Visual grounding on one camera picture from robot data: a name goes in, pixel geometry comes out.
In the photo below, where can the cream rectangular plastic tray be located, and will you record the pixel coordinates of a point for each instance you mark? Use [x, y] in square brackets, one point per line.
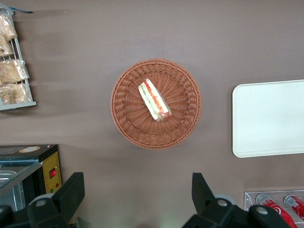
[268, 118]

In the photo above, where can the empty round brown wicker basket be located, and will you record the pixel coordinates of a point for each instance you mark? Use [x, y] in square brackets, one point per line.
[180, 118]

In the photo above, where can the red cola bottle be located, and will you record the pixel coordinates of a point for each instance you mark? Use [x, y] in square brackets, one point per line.
[278, 210]
[297, 206]

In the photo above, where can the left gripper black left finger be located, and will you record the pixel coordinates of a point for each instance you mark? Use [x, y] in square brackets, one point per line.
[61, 202]

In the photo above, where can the tray of packaged pastries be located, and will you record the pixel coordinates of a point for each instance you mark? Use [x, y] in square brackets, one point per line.
[16, 106]

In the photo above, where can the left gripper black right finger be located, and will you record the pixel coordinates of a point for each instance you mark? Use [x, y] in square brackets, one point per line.
[206, 209]

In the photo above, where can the stainless steel pan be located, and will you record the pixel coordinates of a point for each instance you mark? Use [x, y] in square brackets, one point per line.
[14, 199]

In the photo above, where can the clear bag of crackers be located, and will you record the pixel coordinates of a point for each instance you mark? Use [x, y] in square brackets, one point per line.
[13, 71]
[7, 26]
[14, 93]
[4, 46]

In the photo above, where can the blue tape strip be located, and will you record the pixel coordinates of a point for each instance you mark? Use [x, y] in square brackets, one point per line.
[21, 10]

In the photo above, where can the black food warmer yellow panel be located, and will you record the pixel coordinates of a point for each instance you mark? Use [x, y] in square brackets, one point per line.
[53, 164]

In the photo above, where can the clear acrylic bottle rack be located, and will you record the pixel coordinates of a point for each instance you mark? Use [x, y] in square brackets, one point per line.
[249, 202]

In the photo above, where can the plastic-wrapped triangle sandwich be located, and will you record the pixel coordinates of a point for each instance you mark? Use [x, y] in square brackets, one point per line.
[154, 99]

